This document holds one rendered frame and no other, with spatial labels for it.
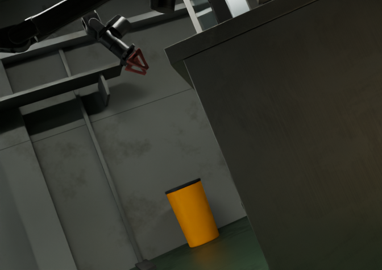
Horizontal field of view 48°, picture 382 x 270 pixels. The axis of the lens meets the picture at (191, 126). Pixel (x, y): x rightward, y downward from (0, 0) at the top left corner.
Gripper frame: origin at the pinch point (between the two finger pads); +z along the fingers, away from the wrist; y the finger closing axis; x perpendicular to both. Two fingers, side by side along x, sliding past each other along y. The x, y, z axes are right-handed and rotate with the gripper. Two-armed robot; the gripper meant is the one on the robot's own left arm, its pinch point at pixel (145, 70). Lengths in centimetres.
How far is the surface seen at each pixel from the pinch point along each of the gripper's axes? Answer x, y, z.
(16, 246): 111, 286, -13
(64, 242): 81, 271, 18
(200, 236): 4, 235, 110
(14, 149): 45, 271, -73
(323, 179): 20, -72, 50
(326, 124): 11, -74, 43
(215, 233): -7, 237, 120
